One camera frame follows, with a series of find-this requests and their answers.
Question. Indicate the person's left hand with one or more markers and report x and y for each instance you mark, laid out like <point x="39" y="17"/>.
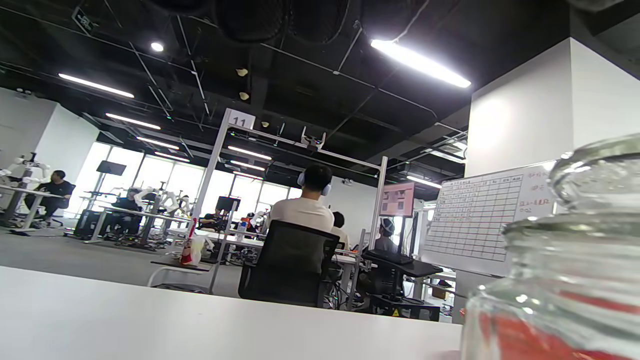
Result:
<point x="280" y="17"/>

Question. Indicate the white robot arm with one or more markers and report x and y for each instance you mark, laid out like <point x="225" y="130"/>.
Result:
<point x="167" y="197"/>
<point x="25" y="164"/>

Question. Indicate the white number sign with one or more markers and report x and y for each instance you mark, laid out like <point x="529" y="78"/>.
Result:
<point x="241" y="120"/>

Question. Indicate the round ceiling spotlight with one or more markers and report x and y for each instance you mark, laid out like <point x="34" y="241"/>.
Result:
<point x="157" y="47"/>

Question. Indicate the long ceiling light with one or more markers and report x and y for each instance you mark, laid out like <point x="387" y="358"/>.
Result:
<point x="157" y="143"/>
<point x="420" y="62"/>
<point x="249" y="152"/>
<point x="132" y="121"/>
<point x="95" y="85"/>

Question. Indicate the white headphones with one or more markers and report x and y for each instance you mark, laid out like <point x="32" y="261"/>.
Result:
<point x="326" y="189"/>

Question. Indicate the black monitor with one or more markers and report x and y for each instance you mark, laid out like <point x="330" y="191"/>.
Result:
<point x="111" y="168"/>
<point x="228" y="203"/>

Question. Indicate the plastic water bottle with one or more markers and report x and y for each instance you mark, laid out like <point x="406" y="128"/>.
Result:
<point x="241" y="230"/>

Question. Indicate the monitor with pink screen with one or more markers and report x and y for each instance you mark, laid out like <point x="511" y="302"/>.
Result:
<point x="397" y="200"/>

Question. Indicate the white work table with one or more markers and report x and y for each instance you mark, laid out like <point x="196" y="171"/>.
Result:
<point x="25" y="191"/>
<point x="145" y="214"/>

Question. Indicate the black office chair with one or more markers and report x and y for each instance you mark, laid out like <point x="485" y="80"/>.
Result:
<point x="285" y="265"/>

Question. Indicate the red and white bag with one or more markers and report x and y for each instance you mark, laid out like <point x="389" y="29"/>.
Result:
<point x="191" y="250"/>

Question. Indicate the small black side table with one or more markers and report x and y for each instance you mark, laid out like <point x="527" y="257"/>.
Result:
<point x="180" y="266"/>

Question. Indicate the white board with table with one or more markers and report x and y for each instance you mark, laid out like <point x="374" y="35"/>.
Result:
<point x="475" y="220"/>

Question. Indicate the black desk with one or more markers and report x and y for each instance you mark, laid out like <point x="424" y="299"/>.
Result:
<point x="410" y="267"/>

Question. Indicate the clear glass jar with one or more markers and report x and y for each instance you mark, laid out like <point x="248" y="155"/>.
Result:
<point x="560" y="280"/>

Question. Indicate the camera mount on frame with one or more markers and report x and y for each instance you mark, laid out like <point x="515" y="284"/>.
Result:
<point x="312" y="141"/>

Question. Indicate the white metal frame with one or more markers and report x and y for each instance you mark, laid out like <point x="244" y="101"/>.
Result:
<point x="212" y="165"/>

